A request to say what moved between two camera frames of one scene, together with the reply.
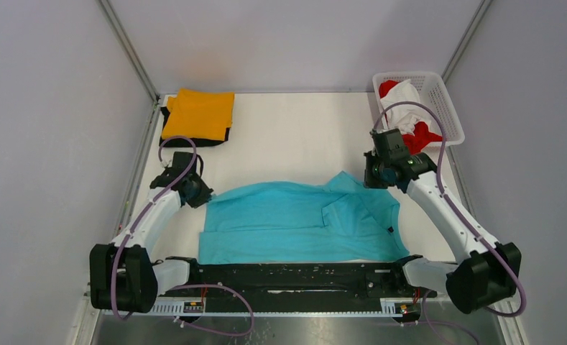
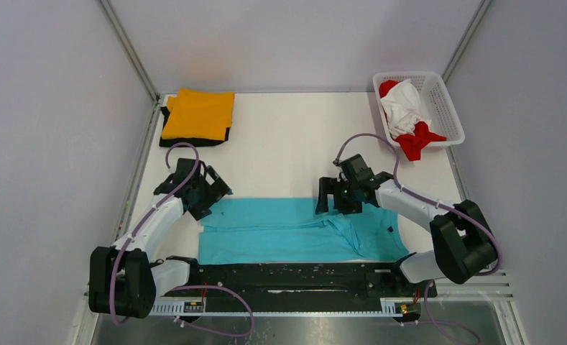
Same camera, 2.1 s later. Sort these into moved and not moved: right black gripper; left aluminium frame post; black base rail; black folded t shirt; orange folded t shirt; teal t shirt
Moved: right black gripper; teal t shirt
Not moved: black folded t shirt; black base rail; orange folded t shirt; left aluminium frame post
